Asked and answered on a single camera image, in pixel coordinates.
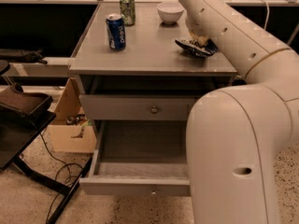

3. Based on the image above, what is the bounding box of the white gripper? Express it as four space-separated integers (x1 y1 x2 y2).
185 15 209 47

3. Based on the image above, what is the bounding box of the blue chip bag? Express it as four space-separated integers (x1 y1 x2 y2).
175 38 218 58

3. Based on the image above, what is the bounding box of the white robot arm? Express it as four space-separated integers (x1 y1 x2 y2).
179 0 299 224

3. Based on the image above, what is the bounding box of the grey drawer cabinet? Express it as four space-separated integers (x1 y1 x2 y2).
70 3 236 133

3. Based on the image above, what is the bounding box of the closed top drawer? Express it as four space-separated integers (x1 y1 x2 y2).
79 94 196 120

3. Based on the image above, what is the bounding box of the open middle drawer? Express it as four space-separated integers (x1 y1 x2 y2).
80 120 190 196

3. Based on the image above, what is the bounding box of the white bowl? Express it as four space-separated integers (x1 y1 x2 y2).
157 2 184 24

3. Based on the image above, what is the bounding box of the green soda can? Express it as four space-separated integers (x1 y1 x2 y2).
120 0 135 26

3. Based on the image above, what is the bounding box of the blue Pepsi can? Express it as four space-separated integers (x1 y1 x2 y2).
106 13 126 50

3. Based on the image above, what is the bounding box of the cardboard box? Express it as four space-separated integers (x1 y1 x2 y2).
48 77 96 153

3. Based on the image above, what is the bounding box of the black object on ledge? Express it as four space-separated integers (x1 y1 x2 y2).
0 49 48 64

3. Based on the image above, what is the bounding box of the black stand with tray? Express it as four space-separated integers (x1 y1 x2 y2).
0 59 93 224

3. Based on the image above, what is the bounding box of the white cable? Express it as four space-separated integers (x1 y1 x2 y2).
255 0 271 31

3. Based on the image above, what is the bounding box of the metal bracket rod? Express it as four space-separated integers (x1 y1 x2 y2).
287 22 299 46

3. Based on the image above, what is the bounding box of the black floor cable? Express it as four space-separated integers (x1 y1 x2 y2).
39 133 84 224

